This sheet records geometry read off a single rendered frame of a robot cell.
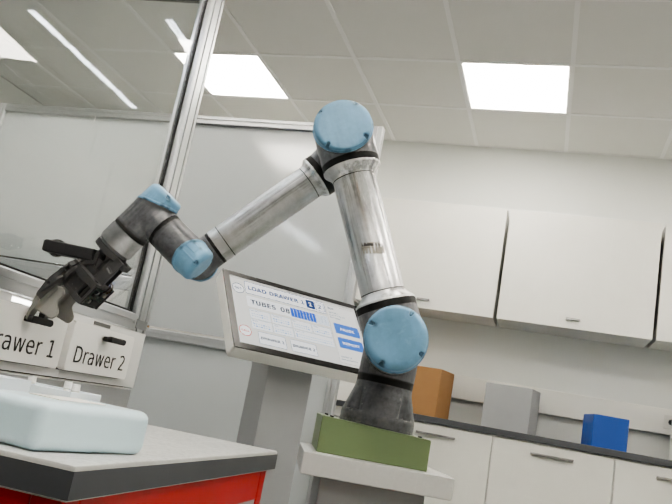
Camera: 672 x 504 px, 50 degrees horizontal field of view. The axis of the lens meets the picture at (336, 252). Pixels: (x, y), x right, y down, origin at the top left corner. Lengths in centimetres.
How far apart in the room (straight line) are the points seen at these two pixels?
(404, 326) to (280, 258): 185
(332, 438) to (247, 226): 47
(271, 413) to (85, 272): 95
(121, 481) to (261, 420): 153
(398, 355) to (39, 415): 77
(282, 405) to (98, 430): 156
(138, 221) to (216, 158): 196
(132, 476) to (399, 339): 69
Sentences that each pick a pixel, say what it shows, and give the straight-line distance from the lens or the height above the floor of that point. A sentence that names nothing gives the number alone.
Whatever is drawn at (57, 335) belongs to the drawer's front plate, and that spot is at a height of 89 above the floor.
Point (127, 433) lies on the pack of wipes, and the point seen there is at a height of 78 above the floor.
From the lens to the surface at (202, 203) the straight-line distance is 334.
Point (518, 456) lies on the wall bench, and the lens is 412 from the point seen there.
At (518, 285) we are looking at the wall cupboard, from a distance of 457.
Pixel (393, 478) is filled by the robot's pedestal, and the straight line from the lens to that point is 138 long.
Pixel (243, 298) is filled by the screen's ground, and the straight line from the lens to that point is 221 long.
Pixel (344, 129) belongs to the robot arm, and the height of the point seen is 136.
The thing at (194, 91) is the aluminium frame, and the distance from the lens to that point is 215.
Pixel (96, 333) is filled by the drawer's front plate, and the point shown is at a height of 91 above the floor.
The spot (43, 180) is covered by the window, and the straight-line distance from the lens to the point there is 161.
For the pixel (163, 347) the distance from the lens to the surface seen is 327.
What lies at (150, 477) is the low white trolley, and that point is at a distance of 78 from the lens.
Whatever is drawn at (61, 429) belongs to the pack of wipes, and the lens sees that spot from 71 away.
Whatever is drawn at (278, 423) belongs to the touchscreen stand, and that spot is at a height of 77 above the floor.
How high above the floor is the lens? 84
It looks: 12 degrees up
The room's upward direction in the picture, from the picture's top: 11 degrees clockwise
